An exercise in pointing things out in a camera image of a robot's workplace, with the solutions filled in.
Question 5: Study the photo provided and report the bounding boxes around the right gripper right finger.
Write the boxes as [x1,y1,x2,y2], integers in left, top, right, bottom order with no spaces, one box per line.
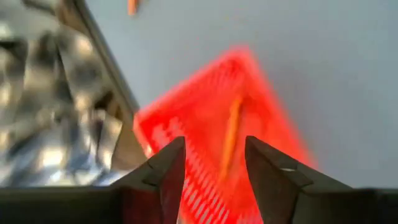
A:
[245,136,398,224]

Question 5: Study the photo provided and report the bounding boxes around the red plastic basket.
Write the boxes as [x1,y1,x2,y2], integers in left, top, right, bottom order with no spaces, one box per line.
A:
[132,45,318,224]

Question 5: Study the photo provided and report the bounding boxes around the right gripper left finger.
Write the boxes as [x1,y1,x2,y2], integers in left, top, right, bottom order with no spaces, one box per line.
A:
[0,136,187,224]

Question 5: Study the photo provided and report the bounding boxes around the orange crayon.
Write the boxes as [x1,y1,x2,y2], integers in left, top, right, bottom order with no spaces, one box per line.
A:
[126,0,140,16]

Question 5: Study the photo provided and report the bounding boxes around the silver crumpled sheet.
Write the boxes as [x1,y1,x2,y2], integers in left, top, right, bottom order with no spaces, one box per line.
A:
[0,0,137,187]

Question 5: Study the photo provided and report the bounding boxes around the red crayon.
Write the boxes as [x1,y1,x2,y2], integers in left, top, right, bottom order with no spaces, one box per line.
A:
[217,95,245,184]

